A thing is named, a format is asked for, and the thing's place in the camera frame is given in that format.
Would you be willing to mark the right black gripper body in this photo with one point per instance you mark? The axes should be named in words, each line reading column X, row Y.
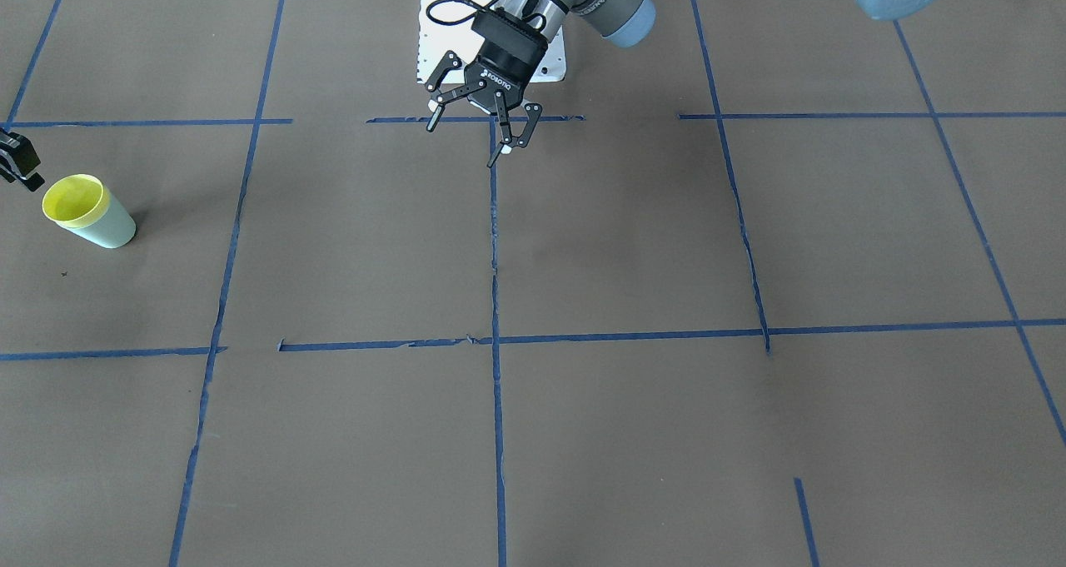
column 498, row 77

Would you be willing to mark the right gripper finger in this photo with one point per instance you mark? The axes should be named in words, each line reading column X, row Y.
column 439, row 97
column 508, row 140

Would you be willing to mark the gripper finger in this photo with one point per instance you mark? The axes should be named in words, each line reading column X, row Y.
column 20, row 161

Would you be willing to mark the yellow paper cup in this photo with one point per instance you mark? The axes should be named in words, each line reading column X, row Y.
column 77, row 201

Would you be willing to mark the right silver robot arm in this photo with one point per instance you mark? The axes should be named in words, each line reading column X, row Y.
column 624, row 23

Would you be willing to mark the green paper cup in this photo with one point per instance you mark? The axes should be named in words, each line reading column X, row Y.
column 113, row 227

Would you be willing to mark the brown paper table cover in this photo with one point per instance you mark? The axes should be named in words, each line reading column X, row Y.
column 780, row 286

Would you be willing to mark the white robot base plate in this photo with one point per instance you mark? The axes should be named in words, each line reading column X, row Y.
column 469, row 27

